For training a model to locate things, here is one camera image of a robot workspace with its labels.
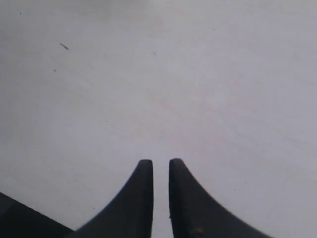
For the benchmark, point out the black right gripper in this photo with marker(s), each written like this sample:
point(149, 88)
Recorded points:
point(20, 221)

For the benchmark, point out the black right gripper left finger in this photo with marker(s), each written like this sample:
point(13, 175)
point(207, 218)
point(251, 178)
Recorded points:
point(130, 213)

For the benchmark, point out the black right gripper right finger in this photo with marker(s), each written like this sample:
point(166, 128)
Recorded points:
point(195, 214)

